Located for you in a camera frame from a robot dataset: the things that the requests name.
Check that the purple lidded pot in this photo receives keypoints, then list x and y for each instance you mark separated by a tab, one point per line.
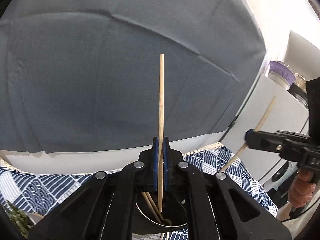
281	74

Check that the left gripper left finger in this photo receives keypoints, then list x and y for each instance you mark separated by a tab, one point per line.
104	206

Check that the white cabinet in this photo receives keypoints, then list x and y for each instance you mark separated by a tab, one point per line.
287	114

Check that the black cylindrical utensil holder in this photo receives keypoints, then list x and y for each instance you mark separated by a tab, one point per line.
162	212

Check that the right hand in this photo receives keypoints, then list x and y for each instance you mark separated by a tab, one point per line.
301	190

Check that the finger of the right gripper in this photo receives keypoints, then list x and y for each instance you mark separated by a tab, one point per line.
287	144

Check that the grey fabric backdrop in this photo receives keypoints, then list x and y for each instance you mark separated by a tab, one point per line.
83	75

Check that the blue patterned tablecloth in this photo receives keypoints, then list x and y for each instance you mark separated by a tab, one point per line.
38	195

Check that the small potted green plant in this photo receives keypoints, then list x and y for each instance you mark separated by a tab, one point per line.
19	218

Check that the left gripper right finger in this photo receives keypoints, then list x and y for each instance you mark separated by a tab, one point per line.
221	205

